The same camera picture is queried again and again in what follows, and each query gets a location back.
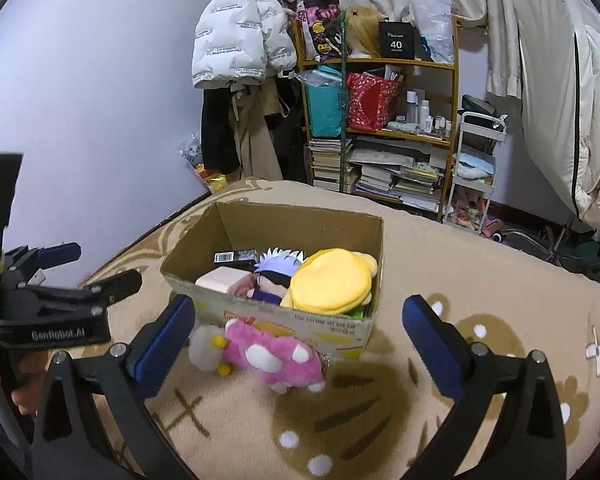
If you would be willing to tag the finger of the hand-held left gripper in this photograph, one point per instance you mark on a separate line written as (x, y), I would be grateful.
(115, 286)
(57, 253)

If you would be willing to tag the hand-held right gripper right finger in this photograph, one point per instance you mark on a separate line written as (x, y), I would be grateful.
(432, 345)

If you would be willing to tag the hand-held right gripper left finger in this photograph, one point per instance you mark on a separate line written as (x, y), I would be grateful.
(162, 350)

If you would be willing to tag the green tissue packet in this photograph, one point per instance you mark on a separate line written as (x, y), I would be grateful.
(358, 312)

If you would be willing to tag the pink soft block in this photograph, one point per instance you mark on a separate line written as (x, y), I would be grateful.
(222, 279)

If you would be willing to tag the cardboard box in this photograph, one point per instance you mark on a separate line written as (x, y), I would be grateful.
(330, 330)

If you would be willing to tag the pink plush toy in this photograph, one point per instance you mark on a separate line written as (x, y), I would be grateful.
(275, 355)

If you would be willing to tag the small black box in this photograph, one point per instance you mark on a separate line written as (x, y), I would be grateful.
(235, 257)

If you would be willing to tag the yellow plush toy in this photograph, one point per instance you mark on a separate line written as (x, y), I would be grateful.
(330, 280)

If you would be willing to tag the white-haired plush doll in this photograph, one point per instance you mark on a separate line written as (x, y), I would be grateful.
(275, 280)

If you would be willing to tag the person's left hand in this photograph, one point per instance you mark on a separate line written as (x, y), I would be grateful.
(27, 392)

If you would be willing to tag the beige floral blanket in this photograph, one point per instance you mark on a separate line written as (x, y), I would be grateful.
(455, 270)

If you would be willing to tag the clear plastic bag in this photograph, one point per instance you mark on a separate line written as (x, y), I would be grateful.
(205, 170)

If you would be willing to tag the metal stand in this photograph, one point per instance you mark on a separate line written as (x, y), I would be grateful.
(565, 232)

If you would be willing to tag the pile of books and papers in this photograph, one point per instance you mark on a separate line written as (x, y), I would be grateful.
(395, 175)

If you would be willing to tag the light blue cloth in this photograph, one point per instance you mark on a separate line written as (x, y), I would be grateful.
(475, 165)

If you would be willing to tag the black garment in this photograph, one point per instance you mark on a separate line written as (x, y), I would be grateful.
(292, 145)
(215, 130)

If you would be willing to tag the beige coat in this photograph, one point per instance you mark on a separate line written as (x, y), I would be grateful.
(252, 140)

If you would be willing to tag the stack of books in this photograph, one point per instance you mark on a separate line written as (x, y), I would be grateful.
(327, 165)

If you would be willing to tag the white trolley cart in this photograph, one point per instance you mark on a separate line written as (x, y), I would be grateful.
(480, 135)

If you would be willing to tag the pale green cloth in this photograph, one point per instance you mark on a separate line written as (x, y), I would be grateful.
(402, 126)

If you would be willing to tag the group of white bottles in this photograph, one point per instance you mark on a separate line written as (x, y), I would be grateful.
(425, 115)

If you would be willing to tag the black bag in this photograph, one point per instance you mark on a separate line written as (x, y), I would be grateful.
(477, 107)

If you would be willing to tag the red patterned bag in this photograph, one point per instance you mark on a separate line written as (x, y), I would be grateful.
(370, 102)

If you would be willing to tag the green pole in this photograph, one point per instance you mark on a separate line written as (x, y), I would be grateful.
(343, 110)

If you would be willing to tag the teal paper bag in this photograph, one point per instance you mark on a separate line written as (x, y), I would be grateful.
(325, 107)

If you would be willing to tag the white puffer jacket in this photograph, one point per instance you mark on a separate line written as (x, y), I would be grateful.
(230, 35)

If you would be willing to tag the wooden shelf rack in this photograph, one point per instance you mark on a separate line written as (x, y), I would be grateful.
(380, 60)

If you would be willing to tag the black square box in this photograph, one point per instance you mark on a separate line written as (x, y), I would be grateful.
(395, 40)

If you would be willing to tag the white plastic bag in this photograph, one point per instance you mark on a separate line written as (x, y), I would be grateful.
(432, 25)

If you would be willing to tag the blonde wig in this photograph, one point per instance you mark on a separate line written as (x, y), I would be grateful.
(362, 32)

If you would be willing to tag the purple printed bag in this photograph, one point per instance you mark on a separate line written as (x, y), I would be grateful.
(320, 25)

